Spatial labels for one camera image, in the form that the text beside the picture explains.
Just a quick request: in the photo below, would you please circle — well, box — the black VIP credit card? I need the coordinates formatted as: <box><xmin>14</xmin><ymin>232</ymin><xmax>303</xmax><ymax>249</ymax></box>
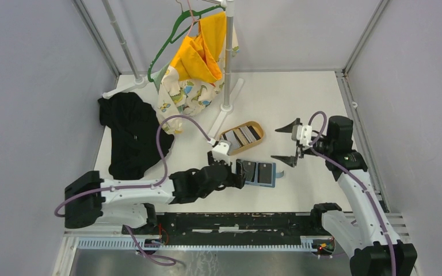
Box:
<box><xmin>243</xmin><ymin>160</ymin><xmax>257</xmax><ymax>185</ymax></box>

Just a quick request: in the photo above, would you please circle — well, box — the blue card holder wallet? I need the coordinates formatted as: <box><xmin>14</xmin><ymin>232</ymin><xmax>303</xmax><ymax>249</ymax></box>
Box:
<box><xmin>237</xmin><ymin>160</ymin><xmax>285</xmax><ymax>188</ymax></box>

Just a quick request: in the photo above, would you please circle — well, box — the dark credit card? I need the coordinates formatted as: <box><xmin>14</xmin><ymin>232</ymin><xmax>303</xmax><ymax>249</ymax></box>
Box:
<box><xmin>257</xmin><ymin>163</ymin><xmax>275</xmax><ymax>186</ymax></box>

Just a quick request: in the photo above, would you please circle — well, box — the oval wooden card tray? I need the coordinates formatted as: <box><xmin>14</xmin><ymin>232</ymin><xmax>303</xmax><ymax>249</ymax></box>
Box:
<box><xmin>219</xmin><ymin>121</ymin><xmax>265</xmax><ymax>156</ymax></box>

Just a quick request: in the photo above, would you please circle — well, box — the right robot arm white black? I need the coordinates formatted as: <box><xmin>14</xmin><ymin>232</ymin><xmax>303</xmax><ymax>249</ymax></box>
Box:
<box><xmin>274</xmin><ymin>116</ymin><xmax>417</xmax><ymax>275</ymax></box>

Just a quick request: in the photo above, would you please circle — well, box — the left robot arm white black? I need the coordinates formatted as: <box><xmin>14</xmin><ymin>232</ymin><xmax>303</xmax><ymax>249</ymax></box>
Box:
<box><xmin>63</xmin><ymin>154</ymin><xmax>246</xmax><ymax>235</ymax></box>

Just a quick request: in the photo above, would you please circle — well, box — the yellow dinosaur print jacket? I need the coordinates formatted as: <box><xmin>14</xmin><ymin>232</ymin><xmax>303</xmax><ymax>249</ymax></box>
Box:
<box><xmin>155</xmin><ymin>11</ymin><xmax>227</xmax><ymax>135</ymax></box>

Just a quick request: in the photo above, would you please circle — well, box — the black garment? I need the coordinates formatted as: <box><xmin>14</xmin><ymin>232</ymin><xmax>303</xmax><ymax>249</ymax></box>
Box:
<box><xmin>97</xmin><ymin>92</ymin><xmax>162</xmax><ymax>180</ymax></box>

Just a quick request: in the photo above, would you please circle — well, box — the white metal clothes rack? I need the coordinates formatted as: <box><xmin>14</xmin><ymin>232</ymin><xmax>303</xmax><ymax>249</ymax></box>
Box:
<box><xmin>102</xmin><ymin>1</ymin><xmax>243</xmax><ymax>137</ymax></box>

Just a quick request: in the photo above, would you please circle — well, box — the green clothes hanger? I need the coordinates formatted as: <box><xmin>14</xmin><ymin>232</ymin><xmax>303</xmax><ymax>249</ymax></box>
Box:
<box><xmin>147</xmin><ymin>4</ymin><xmax>226</xmax><ymax>82</ymax></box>

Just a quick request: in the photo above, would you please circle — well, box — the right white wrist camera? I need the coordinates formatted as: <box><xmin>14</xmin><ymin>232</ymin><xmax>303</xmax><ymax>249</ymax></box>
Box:
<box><xmin>291</xmin><ymin>124</ymin><xmax>313</xmax><ymax>150</ymax></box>

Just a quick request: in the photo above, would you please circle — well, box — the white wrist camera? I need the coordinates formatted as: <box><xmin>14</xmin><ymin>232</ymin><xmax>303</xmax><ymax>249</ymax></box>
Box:
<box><xmin>207</xmin><ymin>138</ymin><xmax>231</xmax><ymax>165</ymax></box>
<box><xmin>291</xmin><ymin>124</ymin><xmax>313</xmax><ymax>150</ymax></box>

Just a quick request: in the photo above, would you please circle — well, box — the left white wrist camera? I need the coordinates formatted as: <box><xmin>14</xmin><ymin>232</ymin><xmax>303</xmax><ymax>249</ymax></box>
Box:
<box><xmin>207</xmin><ymin>138</ymin><xmax>231</xmax><ymax>165</ymax></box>

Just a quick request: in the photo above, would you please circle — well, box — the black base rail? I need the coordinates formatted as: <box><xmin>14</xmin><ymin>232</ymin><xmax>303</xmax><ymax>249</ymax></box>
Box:
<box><xmin>132</xmin><ymin>212</ymin><xmax>329</xmax><ymax>246</ymax></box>

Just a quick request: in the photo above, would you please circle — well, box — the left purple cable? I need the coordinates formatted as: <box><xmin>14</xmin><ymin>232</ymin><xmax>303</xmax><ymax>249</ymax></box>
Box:
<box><xmin>54</xmin><ymin>114</ymin><xmax>214</xmax><ymax>219</ymax></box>

